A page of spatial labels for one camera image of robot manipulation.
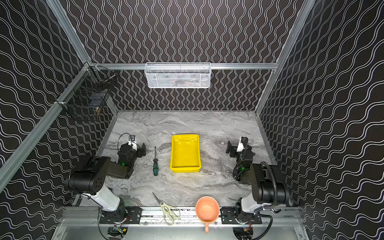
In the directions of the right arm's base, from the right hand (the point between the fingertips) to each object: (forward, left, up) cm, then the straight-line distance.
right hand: (239, 142), depth 91 cm
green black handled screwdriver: (-15, +50, -6) cm, 52 cm away
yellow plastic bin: (-4, +33, -7) cm, 34 cm away
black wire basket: (+24, +94, +21) cm, 100 cm away
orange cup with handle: (-36, +20, -9) cm, 42 cm away
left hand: (0, +62, -2) cm, 62 cm away
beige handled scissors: (-37, +40, -9) cm, 55 cm away
